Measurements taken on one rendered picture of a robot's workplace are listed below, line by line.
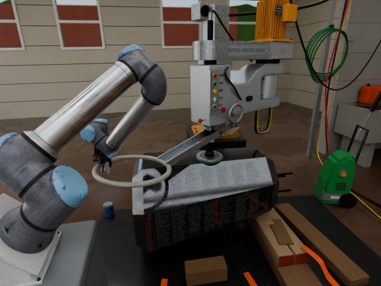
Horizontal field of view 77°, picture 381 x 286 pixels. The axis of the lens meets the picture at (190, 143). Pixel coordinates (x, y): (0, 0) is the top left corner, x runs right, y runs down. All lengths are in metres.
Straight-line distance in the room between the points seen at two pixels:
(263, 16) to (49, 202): 1.91
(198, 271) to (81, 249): 1.01
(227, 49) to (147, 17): 6.30
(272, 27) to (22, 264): 2.07
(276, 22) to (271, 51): 0.23
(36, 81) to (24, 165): 7.46
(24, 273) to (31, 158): 0.38
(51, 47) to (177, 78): 3.66
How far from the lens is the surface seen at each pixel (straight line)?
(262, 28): 2.20
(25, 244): 1.04
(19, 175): 0.96
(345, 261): 2.33
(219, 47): 1.69
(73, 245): 1.17
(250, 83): 1.96
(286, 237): 2.16
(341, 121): 4.39
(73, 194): 0.92
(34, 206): 0.98
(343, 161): 2.95
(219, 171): 1.85
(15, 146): 0.98
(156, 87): 1.08
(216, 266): 1.96
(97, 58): 7.92
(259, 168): 1.97
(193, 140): 1.84
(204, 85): 1.68
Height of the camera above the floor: 1.56
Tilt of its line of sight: 19 degrees down
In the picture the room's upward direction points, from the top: 1 degrees counter-clockwise
